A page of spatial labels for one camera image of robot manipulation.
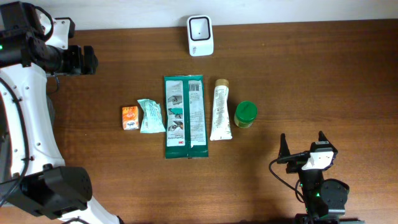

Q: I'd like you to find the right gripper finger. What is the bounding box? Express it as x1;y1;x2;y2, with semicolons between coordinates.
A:
278;133;290;159
318;131;328;142

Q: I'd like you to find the green lidded jar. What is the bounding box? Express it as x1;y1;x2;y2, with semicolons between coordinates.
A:
234;101;257;128

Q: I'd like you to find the white tube with gold cap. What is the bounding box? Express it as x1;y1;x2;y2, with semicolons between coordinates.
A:
210;79;233;141

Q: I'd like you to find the small orange box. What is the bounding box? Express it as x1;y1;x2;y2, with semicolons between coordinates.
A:
122;106;139;131

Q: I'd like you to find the mint green packet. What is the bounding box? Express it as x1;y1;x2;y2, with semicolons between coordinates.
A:
137;99;165;134

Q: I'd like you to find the green 3M package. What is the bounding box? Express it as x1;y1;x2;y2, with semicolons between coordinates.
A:
164;75;208;159

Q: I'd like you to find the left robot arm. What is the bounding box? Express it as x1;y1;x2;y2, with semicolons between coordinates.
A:
1;1;121;223

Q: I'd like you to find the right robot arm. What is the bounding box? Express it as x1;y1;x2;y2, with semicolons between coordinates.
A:
275;131;349;223

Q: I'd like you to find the grey plastic mesh basket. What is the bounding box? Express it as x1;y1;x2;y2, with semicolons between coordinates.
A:
47;96;55;126

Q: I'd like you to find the right black camera cable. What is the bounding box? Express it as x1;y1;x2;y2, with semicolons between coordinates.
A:
268;151;312;203

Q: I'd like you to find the black camera cable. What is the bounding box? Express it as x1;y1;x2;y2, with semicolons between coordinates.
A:
268;151;312;203
0;6;62;206

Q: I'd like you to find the left black camera cable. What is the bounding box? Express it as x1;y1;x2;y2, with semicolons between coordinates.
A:
0;6;62;206

